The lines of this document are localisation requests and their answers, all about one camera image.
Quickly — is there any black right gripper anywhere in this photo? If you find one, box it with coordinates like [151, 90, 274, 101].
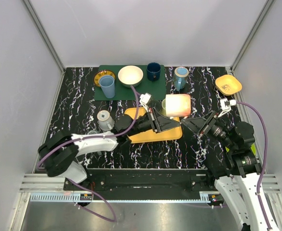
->
[181, 110, 236, 150]

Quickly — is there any sage green mug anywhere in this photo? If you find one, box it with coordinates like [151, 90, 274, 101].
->
[161, 99, 166, 116]

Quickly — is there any dark grey mug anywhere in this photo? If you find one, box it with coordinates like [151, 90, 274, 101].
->
[149, 100, 162, 113]

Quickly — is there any pink mug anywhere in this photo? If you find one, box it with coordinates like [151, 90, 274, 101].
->
[165, 94, 191, 117]

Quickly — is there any white mug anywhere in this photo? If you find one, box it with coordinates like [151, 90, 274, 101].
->
[97, 110, 114, 131]

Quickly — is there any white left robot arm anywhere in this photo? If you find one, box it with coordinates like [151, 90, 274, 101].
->
[38, 108, 180, 191]

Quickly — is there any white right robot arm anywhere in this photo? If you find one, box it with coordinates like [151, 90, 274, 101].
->
[181, 111, 279, 231]

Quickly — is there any blue and beige mug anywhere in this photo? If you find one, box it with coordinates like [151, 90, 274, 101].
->
[173, 67, 189, 92]

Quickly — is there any navy blue mug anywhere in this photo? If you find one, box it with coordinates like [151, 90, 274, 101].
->
[147, 62, 161, 81]

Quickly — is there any grey-blue mug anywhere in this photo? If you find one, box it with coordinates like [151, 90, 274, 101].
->
[88, 130, 99, 135]

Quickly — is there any orange plastic tray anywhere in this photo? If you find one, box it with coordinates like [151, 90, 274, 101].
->
[124, 107, 182, 143]

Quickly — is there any dark green placemat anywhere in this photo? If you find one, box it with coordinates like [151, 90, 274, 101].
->
[94, 65, 167, 101]

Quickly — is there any yellow square dish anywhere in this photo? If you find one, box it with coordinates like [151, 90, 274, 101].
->
[215, 75, 242, 96]

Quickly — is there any cream ceramic bowl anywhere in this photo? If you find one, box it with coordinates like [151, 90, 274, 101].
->
[118, 65, 144, 87]

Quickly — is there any lime green plate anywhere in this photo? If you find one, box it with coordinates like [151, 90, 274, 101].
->
[251, 143, 256, 155]

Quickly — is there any light blue plastic cup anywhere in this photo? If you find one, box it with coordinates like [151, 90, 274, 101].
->
[99, 75, 115, 99]

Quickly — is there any yellow patterned saucer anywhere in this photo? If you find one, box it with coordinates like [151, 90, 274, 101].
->
[94, 70, 116, 88]

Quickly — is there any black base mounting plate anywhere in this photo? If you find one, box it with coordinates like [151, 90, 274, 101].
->
[63, 168, 235, 202]

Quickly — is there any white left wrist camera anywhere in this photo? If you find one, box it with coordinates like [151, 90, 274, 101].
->
[139, 93, 152, 108]

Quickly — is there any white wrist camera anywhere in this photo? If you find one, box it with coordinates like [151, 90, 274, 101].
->
[139, 93, 152, 108]
[218, 98, 237, 117]

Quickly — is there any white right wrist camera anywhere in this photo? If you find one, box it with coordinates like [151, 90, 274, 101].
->
[218, 98, 237, 117]

